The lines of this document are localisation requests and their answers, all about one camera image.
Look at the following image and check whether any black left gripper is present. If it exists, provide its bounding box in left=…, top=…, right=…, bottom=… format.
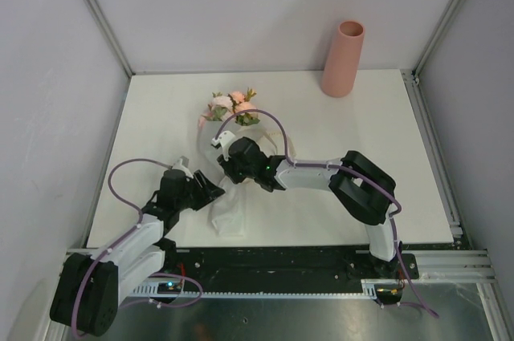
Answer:
left=175, top=170, right=224, bottom=211

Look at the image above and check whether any white wrapping paper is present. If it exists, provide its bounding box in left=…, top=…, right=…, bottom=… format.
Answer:
left=197, top=116, right=278, bottom=237

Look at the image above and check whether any cream printed ribbon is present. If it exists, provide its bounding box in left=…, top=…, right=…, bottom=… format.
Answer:
left=263, top=130, right=296, bottom=159

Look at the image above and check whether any pink flower bouquet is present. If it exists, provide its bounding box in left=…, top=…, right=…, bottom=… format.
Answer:
left=198, top=88, right=260, bottom=128

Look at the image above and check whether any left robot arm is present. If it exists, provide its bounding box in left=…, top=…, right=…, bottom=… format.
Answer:
left=50, top=166, right=225, bottom=336

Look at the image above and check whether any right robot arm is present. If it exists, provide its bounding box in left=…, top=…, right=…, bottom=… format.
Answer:
left=211, top=136, right=402, bottom=278

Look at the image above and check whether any pink tall vase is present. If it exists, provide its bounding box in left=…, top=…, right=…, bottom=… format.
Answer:
left=321, top=21, right=365, bottom=98

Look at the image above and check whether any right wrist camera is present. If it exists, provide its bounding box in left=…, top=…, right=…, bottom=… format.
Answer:
left=211, top=131, right=236, bottom=160

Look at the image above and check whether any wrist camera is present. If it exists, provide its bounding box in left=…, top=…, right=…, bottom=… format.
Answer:
left=170, top=156, right=191, bottom=177
left=211, top=131, right=236, bottom=160

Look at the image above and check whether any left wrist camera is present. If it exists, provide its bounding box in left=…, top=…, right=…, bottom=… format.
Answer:
left=170, top=156, right=191, bottom=177

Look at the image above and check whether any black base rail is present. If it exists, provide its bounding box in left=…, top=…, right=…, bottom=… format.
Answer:
left=161, top=246, right=419, bottom=294

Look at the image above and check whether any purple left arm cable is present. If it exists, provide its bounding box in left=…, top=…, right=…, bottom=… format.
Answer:
left=71, top=158, right=177, bottom=338

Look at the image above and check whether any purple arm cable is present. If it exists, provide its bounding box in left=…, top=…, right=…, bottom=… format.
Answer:
left=214, top=108, right=402, bottom=274
left=71, top=158, right=177, bottom=338

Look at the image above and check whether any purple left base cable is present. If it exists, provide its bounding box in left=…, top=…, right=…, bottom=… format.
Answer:
left=149, top=273, right=208, bottom=310

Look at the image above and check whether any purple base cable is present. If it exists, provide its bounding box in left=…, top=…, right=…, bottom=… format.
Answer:
left=381, top=272, right=442, bottom=320
left=149, top=273, right=208, bottom=310

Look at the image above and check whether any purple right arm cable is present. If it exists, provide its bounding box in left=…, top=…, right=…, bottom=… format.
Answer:
left=214, top=108, right=402, bottom=274

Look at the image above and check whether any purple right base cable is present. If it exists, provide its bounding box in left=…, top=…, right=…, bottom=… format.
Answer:
left=381, top=272, right=442, bottom=320

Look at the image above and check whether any left aluminium frame post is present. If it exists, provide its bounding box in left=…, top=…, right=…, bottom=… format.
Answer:
left=59, top=0, right=133, bottom=77

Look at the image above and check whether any aluminium frame post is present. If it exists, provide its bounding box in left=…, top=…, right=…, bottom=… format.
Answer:
left=411, top=0, right=466, bottom=78
left=59, top=0, right=133, bottom=77

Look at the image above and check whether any right aluminium frame post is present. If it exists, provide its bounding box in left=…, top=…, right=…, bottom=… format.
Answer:
left=411, top=0, right=466, bottom=78

